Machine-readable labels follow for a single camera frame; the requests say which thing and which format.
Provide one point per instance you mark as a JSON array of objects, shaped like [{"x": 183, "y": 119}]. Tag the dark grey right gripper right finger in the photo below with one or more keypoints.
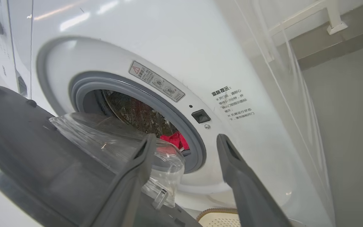
[{"x": 247, "y": 195}]

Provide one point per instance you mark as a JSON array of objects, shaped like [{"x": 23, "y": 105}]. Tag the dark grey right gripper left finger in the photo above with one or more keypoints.
[{"x": 128, "y": 189}]

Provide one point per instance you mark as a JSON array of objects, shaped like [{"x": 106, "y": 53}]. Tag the red and white garment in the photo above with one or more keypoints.
[{"x": 172, "y": 139}]

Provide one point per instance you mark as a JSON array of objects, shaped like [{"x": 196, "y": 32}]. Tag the dark grey round washer door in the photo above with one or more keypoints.
[{"x": 17, "y": 142}]

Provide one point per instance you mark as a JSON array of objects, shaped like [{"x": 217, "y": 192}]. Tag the cream perforated laundry basket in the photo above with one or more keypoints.
[{"x": 219, "y": 219}]

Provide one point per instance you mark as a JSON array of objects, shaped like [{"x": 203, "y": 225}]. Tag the grey rubber door seal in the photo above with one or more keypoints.
[{"x": 197, "y": 148}]

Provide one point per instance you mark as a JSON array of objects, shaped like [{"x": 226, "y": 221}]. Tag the black door lock slot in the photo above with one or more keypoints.
[{"x": 201, "y": 116}]

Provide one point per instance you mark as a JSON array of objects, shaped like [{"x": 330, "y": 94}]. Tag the white front-load washing machine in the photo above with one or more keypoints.
[{"x": 137, "y": 31}]

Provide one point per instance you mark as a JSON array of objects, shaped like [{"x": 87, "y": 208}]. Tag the perforated steel washer drum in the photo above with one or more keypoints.
[{"x": 137, "y": 113}]

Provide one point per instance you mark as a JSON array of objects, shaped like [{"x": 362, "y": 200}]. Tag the grey warning sticker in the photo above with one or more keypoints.
[{"x": 156, "y": 81}]

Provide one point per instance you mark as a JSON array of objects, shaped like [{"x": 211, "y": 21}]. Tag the cream metal rack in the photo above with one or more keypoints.
[{"x": 334, "y": 15}]

